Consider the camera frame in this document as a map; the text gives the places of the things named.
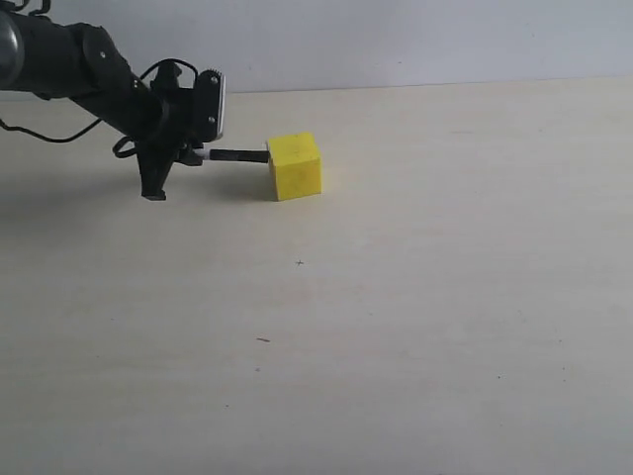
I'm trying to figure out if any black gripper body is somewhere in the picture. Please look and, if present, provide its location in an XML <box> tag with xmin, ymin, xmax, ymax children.
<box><xmin>135</xmin><ymin>59</ymin><xmax>209</xmax><ymax>154</ymax></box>

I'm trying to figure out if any black and white marker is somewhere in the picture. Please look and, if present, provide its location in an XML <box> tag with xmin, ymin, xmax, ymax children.
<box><xmin>194</xmin><ymin>148</ymin><xmax>270</xmax><ymax>164</ymax></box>

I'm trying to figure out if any yellow foam cube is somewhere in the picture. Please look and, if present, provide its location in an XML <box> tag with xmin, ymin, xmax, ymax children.
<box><xmin>267</xmin><ymin>132</ymin><xmax>322</xmax><ymax>201</ymax></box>

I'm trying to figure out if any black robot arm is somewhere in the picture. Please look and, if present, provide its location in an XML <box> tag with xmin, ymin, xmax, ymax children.
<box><xmin>1</xmin><ymin>1</ymin><xmax>226</xmax><ymax>201</ymax></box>

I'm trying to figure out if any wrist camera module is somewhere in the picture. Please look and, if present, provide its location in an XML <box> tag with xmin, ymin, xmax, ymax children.
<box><xmin>194</xmin><ymin>69</ymin><xmax>226</xmax><ymax>143</ymax></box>

